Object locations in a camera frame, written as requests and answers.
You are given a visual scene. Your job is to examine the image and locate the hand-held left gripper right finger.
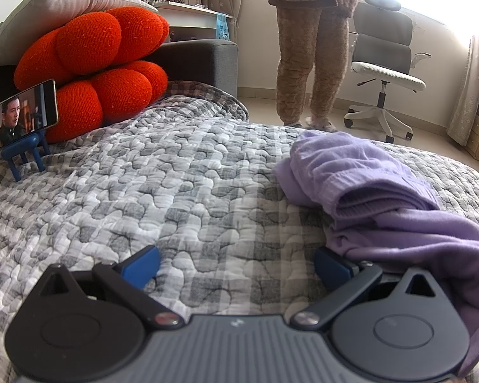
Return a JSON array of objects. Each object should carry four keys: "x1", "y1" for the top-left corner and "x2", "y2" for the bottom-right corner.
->
[{"x1": 291, "y1": 246, "x2": 437, "y2": 330}]

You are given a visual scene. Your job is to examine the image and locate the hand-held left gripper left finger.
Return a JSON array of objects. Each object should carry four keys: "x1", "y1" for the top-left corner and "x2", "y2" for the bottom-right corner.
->
[{"x1": 43, "y1": 246, "x2": 183, "y2": 330}]

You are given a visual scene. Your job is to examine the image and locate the purple pants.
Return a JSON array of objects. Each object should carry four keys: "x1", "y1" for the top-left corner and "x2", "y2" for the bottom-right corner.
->
[{"x1": 273, "y1": 130, "x2": 479, "y2": 379}]

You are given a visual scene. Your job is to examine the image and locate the blue phone stand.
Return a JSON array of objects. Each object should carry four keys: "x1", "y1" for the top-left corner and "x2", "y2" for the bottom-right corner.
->
[{"x1": 1, "y1": 131, "x2": 51, "y2": 181}]

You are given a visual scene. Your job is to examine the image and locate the smartphone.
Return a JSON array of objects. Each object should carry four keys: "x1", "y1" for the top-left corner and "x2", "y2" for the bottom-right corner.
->
[{"x1": 0, "y1": 79, "x2": 59, "y2": 156}]

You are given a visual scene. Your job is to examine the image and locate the grey sofa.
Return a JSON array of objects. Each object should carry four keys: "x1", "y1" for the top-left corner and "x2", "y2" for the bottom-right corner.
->
[{"x1": 0, "y1": 24, "x2": 239, "y2": 98}]

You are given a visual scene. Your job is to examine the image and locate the grey office chair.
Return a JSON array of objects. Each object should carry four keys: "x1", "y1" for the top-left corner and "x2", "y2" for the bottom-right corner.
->
[{"x1": 344, "y1": 0, "x2": 432, "y2": 143}]

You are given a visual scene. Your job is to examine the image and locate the orange knitted cushion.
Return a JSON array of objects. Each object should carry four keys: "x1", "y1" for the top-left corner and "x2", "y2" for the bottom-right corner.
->
[{"x1": 13, "y1": 7, "x2": 170, "y2": 143}]

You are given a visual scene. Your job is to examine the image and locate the blue patterned bag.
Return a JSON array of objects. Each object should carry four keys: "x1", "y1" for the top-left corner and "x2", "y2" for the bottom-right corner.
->
[{"x1": 216, "y1": 12, "x2": 229, "y2": 41}]

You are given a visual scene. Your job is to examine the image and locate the white shelf unit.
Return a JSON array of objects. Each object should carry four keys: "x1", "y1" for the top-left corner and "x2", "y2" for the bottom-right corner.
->
[{"x1": 154, "y1": 1, "x2": 234, "y2": 42}]

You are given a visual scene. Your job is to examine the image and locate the white pillow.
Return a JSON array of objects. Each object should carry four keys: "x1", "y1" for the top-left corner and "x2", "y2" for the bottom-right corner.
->
[{"x1": 0, "y1": 0, "x2": 159, "y2": 68}]

